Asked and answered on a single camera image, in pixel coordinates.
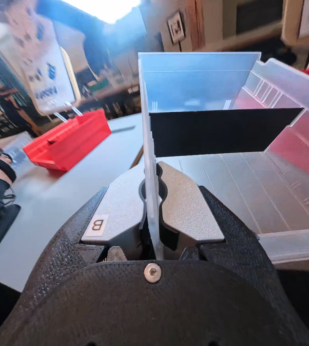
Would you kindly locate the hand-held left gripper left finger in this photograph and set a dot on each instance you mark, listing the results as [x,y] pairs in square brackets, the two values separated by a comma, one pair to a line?
[116,205]

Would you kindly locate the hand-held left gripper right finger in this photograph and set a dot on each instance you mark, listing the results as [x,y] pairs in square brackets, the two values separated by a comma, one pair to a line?
[189,213]

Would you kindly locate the clear plastic bin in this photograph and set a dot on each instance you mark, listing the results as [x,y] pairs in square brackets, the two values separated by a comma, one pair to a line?
[224,183]

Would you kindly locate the black divider panel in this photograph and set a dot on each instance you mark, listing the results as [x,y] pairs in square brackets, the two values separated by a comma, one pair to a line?
[211,132]

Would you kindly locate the framed black-white wall marker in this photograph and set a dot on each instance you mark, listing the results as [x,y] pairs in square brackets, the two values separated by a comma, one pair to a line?
[176,27]

